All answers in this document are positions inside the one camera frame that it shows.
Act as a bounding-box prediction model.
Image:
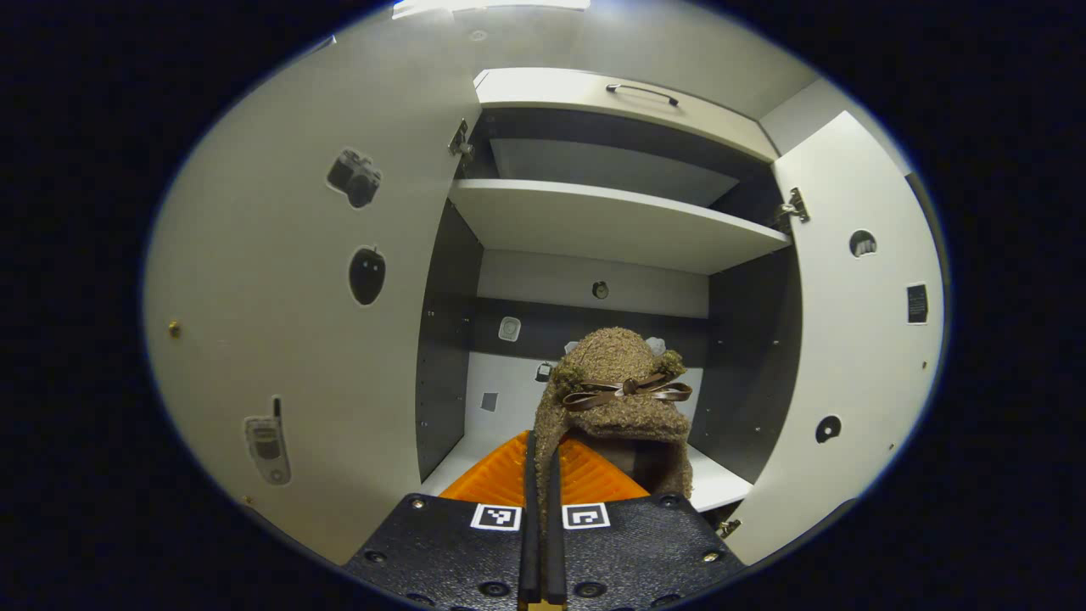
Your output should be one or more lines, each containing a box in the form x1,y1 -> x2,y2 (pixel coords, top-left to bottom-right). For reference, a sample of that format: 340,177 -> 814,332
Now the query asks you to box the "white shoe cabinet door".
143,34 -> 483,568
725,110 -> 945,568

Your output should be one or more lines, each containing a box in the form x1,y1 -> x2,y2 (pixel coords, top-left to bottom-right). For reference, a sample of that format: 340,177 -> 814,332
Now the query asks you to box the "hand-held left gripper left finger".
344,429 -> 544,611

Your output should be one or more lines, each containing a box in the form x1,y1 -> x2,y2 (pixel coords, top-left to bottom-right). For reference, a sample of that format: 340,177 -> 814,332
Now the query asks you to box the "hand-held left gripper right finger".
543,437 -> 747,611

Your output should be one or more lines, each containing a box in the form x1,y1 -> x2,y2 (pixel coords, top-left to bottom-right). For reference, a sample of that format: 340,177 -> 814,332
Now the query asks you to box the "brown fuzzy shoe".
533,327 -> 695,510

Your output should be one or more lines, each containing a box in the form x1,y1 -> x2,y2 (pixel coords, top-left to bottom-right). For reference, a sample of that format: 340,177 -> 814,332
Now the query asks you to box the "metal drawer handle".
605,82 -> 680,108

